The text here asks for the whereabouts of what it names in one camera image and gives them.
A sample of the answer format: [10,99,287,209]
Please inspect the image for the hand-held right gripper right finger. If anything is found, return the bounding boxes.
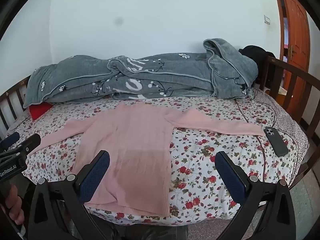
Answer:
[214,151,297,240]

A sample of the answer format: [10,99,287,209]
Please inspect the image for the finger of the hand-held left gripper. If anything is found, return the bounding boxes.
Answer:
[0,132,20,149]
[15,133,42,156]

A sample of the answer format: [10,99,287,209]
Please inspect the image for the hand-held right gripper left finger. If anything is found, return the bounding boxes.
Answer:
[28,150,111,240]

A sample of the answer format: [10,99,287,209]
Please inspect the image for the pink knit sweater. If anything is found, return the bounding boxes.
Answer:
[32,104,267,217]

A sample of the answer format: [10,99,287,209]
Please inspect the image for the person's left hand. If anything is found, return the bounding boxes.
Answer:
[0,189,25,226]

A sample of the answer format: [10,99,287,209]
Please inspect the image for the red pillow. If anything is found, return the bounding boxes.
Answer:
[29,102,53,120]

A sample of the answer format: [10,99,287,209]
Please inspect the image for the floral bed mattress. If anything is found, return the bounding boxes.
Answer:
[6,87,310,227]

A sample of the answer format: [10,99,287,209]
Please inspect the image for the smartphone in dark case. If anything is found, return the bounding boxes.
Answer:
[264,127,289,157]

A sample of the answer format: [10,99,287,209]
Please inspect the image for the person's dark pants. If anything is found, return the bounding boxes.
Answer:
[87,207,188,240]

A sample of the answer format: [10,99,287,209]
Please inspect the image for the grey printed quilt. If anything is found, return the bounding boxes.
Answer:
[23,38,259,109]

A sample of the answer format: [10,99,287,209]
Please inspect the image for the black garment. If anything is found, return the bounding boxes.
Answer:
[239,45,277,88]

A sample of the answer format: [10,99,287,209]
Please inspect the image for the curved wooden bed footboard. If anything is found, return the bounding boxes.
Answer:
[257,55,320,175]

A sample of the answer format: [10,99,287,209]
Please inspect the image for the orange wooden door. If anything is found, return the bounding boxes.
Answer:
[271,0,310,130]

